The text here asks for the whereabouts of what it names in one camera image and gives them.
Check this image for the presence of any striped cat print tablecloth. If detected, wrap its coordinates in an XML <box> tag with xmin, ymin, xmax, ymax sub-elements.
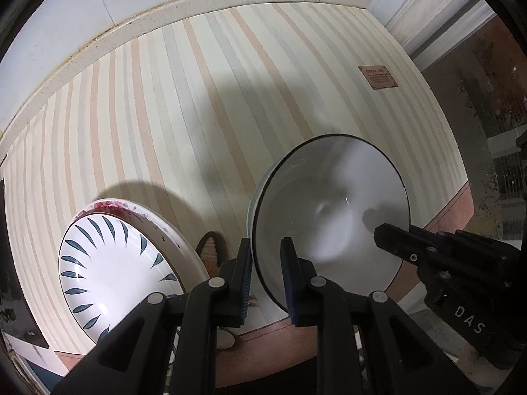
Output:
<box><xmin>0</xmin><ymin>2</ymin><xmax>472</xmax><ymax>389</ymax></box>

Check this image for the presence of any dark blue kitchen cabinet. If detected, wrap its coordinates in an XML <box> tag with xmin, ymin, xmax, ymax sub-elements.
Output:
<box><xmin>18</xmin><ymin>349</ymin><xmax>67</xmax><ymax>391</ymax></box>

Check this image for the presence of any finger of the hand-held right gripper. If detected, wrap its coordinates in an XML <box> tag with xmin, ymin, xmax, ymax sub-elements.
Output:
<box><xmin>374</xmin><ymin>223</ymin><xmax>438</xmax><ymax>263</ymax></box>

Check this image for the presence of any white bowl with black rim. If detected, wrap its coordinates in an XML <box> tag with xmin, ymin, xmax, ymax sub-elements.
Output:
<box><xmin>246</xmin><ymin>134</ymin><xmax>412</xmax><ymax>314</ymax></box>

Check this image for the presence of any glass sliding door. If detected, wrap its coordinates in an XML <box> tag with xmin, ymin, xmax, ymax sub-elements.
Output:
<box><xmin>385</xmin><ymin>0</ymin><xmax>527</xmax><ymax>241</ymax></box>

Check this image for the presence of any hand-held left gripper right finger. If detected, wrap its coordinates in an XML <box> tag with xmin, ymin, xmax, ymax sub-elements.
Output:
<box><xmin>280</xmin><ymin>236</ymin><xmax>458</xmax><ymax>395</ymax></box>

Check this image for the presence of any pink floral white plate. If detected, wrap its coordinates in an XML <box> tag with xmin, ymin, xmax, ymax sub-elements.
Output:
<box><xmin>74</xmin><ymin>198</ymin><xmax>212</xmax><ymax>297</ymax></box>

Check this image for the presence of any blue leaf pattern plate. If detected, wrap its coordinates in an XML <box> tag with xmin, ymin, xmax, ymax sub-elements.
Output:
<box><xmin>59</xmin><ymin>212</ymin><xmax>184</xmax><ymax>365</ymax></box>

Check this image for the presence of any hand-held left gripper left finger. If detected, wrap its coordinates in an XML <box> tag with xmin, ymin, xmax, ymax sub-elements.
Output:
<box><xmin>51</xmin><ymin>237</ymin><xmax>253</xmax><ymax>395</ymax></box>

